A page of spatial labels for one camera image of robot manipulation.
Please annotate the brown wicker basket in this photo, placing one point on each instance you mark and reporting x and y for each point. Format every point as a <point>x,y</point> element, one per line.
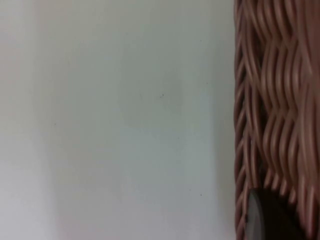
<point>277,87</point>

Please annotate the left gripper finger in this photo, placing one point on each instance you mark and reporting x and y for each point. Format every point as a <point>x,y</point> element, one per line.
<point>270,217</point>

